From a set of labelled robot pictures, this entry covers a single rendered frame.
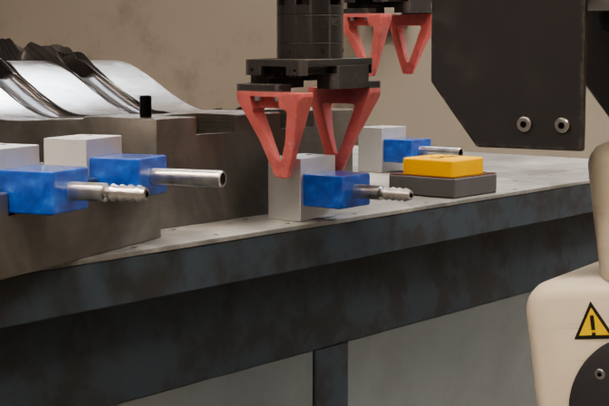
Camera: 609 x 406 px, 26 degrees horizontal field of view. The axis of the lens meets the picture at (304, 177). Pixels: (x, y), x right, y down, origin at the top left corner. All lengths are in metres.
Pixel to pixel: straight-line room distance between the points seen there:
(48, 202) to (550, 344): 0.32
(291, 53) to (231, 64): 3.09
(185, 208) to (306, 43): 0.17
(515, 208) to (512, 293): 0.14
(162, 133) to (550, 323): 0.39
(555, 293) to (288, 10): 0.40
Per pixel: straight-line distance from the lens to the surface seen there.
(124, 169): 0.94
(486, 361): 1.47
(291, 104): 1.08
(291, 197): 1.12
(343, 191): 1.10
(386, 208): 1.22
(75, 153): 0.95
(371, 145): 1.59
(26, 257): 0.88
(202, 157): 1.11
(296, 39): 1.11
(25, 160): 0.88
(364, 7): 1.58
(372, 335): 1.29
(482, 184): 1.35
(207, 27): 4.25
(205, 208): 1.11
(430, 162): 1.33
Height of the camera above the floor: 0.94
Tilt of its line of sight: 5 degrees down
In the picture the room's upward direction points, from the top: straight up
